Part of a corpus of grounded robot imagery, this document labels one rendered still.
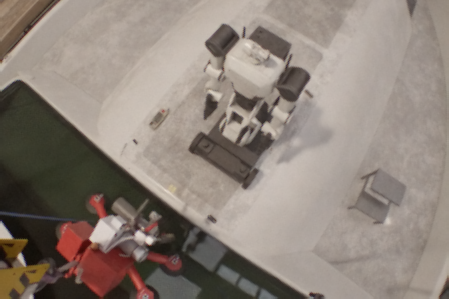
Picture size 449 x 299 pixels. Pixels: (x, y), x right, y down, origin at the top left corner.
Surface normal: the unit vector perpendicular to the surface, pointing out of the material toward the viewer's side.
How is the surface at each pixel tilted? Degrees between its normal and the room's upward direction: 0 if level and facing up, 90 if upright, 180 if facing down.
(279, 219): 23
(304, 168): 18
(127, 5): 0
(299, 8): 0
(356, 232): 0
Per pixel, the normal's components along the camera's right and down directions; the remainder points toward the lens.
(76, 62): 0.00, -0.33
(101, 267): -0.20, -0.05
